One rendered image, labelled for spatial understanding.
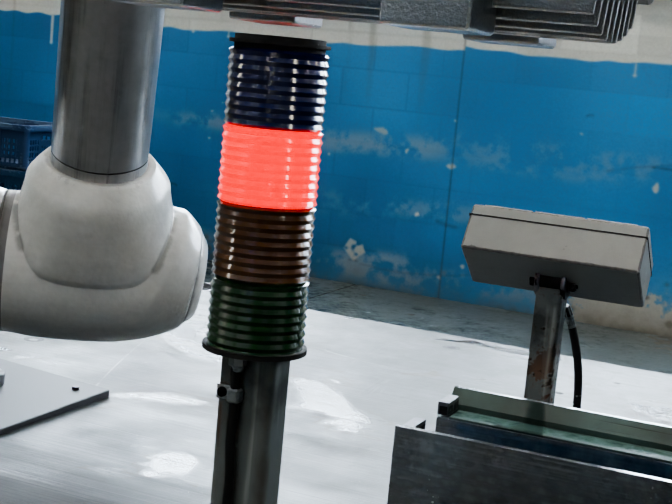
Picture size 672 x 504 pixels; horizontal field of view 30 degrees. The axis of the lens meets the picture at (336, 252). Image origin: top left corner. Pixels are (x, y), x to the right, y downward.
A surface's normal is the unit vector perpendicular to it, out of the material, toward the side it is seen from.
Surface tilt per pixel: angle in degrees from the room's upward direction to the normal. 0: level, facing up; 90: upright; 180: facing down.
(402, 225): 90
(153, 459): 0
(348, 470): 0
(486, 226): 53
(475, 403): 45
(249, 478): 90
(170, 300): 107
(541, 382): 90
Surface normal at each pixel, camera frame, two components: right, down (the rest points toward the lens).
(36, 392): 0.14, -0.97
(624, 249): -0.26, -0.51
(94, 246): 0.15, 0.48
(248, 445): -0.39, 0.10
